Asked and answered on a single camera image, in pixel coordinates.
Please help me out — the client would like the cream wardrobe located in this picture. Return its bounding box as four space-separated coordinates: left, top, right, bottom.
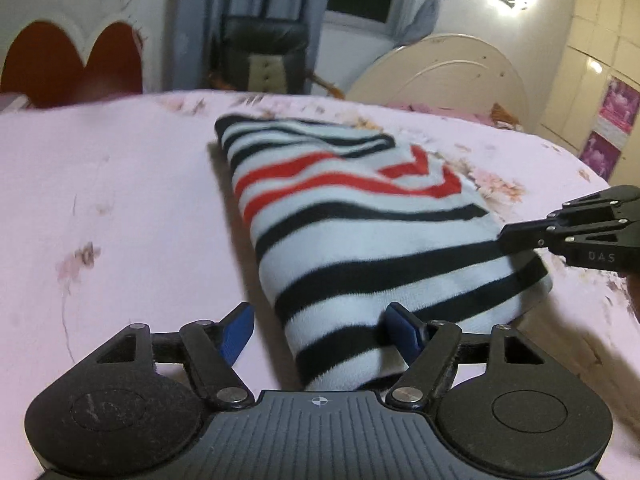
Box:
537 0 640 181

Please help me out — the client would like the cream curved headboard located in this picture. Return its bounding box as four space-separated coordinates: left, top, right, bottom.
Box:
345 32 531 131

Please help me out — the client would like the red heart-shaped headboard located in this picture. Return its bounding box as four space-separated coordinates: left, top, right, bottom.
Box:
0 12 151 111

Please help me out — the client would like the pink floral bed sheet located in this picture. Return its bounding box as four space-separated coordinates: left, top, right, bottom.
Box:
0 89 640 441

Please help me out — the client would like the pink blanket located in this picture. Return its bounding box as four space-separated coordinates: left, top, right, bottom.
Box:
387 101 501 126

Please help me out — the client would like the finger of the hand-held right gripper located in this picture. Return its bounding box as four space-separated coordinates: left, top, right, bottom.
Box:
501 185 640 241
502 226 640 271

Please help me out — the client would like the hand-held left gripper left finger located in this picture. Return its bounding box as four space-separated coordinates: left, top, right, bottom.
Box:
75 302 256 411

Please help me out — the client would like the pink wall poster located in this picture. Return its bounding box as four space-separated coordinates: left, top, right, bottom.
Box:
597 76 640 136
580 131 626 181

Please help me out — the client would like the striped knit sweater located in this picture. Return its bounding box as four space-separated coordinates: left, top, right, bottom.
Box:
209 114 555 392

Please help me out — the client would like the grey blue curtain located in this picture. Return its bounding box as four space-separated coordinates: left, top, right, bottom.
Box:
385 0 453 51
170 0 331 93

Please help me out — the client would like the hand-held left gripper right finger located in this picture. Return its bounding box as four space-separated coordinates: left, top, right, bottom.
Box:
385 302 548 413

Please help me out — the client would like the black leather armchair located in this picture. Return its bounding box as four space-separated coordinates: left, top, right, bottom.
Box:
210 14 346 98

